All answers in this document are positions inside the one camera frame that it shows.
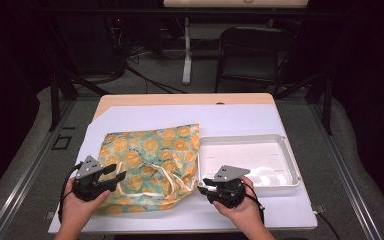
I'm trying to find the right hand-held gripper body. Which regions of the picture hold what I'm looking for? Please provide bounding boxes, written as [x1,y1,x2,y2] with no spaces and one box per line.
[207,165,251,210]

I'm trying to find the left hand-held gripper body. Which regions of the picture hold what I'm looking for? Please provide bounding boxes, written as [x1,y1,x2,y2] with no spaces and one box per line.
[71,155,112,202]

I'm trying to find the orange-slice print drawstring bag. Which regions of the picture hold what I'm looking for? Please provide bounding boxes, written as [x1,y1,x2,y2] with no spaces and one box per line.
[94,123,202,216]

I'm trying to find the person's right hand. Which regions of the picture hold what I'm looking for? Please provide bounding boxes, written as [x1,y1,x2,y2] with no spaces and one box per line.
[212,175,265,231]

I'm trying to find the person's left hand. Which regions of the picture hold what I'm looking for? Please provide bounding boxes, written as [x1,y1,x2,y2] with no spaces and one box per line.
[60,179,112,225]

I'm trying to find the white plastic tray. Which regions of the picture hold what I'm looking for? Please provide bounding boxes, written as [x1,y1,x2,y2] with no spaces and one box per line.
[196,133,303,191]

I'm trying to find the black metal stand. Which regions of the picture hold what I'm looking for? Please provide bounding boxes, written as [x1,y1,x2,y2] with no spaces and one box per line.
[47,70,112,132]
[274,72,334,136]

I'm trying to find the dark equipment box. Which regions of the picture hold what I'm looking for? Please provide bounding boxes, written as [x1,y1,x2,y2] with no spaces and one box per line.
[55,14,128,78]

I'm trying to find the white desk leg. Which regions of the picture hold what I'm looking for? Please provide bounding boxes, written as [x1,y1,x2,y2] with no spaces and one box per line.
[182,17,193,85]

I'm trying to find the black folding chair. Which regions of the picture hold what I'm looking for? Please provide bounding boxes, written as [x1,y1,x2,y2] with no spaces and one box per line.
[214,25,298,97]

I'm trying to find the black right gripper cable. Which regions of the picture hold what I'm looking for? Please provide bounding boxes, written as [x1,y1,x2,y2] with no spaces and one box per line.
[242,182,266,225]

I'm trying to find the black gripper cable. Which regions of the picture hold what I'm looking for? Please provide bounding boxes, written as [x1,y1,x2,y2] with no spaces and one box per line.
[57,162,83,224]
[242,182,266,225]

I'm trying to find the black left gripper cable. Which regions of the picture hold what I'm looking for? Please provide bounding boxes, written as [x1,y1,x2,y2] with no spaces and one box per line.
[57,162,83,224]

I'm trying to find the aluminium floor rail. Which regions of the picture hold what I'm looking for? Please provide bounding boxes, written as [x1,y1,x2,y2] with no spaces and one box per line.
[307,102,383,240]
[0,99,78,240]

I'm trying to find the black floor cable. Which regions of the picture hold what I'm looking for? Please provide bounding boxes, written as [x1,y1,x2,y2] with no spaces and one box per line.
[125,63,188,95]

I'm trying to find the black cable at table corner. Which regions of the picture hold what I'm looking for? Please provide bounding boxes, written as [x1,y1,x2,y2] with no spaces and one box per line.
[314,210,342,240]

